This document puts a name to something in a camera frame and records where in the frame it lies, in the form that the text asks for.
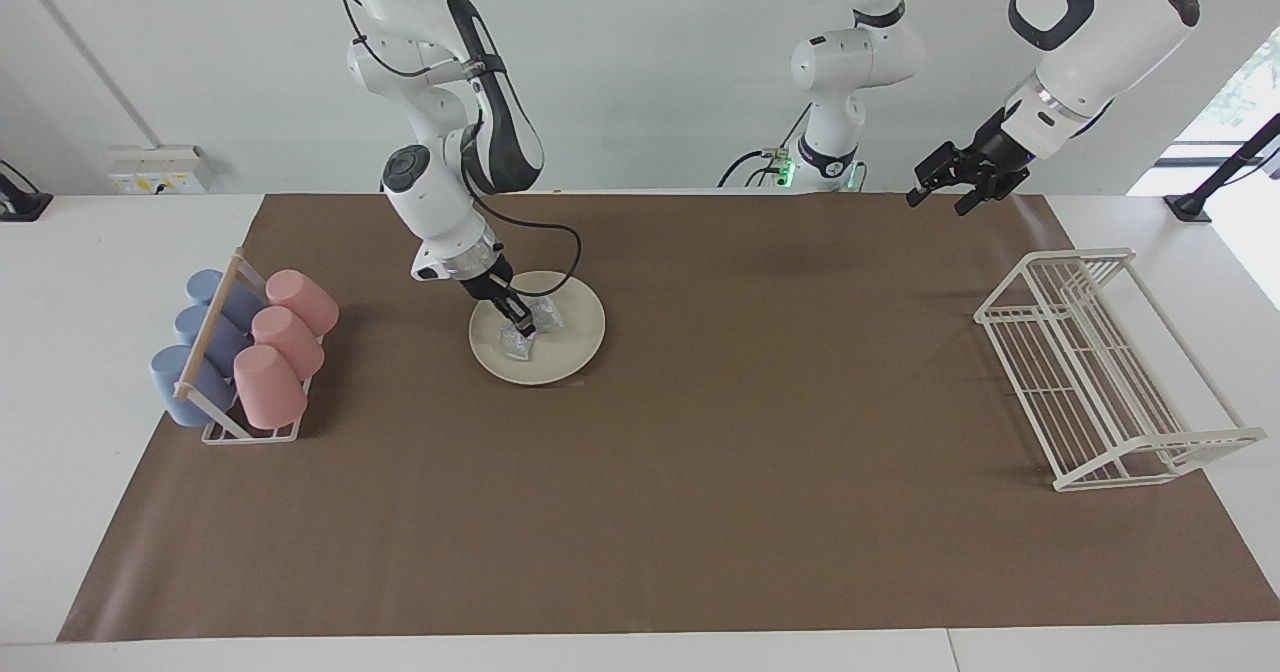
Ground cream round plate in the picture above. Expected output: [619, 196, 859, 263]
[469, 270, 607, 387]

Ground pink plastic cup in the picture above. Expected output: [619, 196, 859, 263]
[251, 306, 326, 378]
[265, 269, 340, 337]
[233, 344, 308, 431]

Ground brown table mat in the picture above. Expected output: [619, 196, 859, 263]
[57, 192, 1280, 643]

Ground bright window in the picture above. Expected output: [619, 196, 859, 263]
[1175, 27, 1280, 168]

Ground blue plastic cup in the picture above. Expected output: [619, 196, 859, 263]
[150, 345, 239, 428]
[174, 304, 253, 373]
[186, 269, 266, 331]

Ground black table clamp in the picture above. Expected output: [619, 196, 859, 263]
[0, 159, 53, 223]

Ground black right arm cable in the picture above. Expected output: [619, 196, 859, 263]
[303, 0, 585, 301]

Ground black left base cable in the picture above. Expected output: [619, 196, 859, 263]
[718, 149, 779, 189]

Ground wire cup rack wooden handle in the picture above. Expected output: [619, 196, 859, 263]
[173, 250, 321, 445]

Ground white wire dish rack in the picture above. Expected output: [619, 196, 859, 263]
[974, 247, 1267, 493]

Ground white wall power outlet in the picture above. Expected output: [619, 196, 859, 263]
[108, 145, 213, 196]

